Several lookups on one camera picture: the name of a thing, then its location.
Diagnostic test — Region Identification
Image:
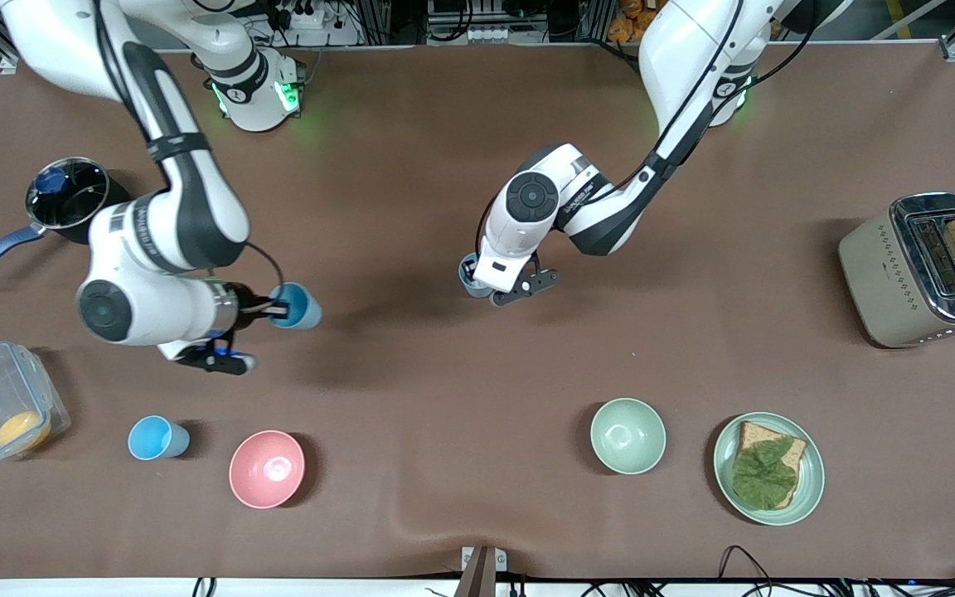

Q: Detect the black saucepan blue handle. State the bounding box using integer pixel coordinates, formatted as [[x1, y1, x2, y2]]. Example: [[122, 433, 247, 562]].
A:
[[0, 156, 133, 285]]

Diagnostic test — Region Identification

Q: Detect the plain blue plastic cup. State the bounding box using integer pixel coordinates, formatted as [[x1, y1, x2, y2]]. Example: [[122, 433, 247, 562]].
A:
[[270, 282, 322, 331], [128, 415, 191, 461]]

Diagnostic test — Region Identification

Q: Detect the grey-blue plastic cup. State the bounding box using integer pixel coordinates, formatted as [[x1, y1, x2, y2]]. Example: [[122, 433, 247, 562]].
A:
[[458, 253, 488, 299]]

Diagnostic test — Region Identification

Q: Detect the pale green bowl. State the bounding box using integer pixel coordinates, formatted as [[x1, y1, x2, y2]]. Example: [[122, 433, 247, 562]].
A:
[[590, 398, 667, 476]]

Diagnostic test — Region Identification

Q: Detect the brown bread slice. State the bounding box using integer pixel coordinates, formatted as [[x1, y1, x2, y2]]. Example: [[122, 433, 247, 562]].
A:
[[734, 421, 808, 509]]

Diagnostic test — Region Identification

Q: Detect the white long power strip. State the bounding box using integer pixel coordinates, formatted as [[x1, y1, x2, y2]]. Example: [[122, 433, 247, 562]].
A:
[[468, 25, 550, 45]]

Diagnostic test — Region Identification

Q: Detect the orange round food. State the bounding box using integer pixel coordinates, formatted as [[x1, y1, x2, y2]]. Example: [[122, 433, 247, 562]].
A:
[[0, 412, 52, 453]]

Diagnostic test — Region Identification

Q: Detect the pink bowl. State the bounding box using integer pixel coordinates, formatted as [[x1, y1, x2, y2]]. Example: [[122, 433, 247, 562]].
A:
[[229, 430, 306, 509]]

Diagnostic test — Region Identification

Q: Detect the orange snack bag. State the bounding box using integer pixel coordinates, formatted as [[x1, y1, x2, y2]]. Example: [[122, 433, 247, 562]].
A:
[[608, 0, 652, 44]]

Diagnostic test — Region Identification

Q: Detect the green lettuce leaf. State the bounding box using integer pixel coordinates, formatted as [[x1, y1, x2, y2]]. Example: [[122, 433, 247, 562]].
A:
[[732, 438, 800, 508]]

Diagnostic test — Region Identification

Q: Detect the beige and chrome toaster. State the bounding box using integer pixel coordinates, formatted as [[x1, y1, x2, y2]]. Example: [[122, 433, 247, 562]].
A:
[[838, 192, 955, 349]]

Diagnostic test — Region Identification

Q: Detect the pale green plate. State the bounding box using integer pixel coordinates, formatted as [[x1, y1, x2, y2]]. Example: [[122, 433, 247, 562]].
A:
[[713, 412, 826, 527]]

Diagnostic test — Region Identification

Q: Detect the metal table bracket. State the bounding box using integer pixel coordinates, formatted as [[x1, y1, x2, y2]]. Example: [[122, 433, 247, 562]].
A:
[[461, 546, 507, 597]]

